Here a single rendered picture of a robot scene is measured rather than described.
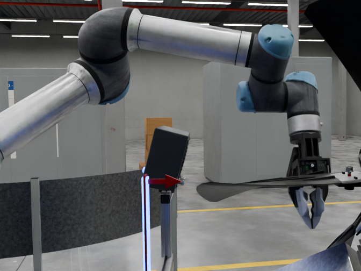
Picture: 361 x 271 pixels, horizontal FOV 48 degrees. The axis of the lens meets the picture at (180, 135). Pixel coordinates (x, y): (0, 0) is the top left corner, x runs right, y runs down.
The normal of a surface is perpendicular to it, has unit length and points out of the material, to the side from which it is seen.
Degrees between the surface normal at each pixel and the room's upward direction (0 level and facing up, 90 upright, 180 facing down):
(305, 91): 73
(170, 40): 109
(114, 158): 90
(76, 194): 90
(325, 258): 55
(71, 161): 90
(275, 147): 90
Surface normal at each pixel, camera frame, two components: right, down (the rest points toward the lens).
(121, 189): 0.67, 0.03
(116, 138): 0.16, 0.05
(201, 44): -0.18, 0.36
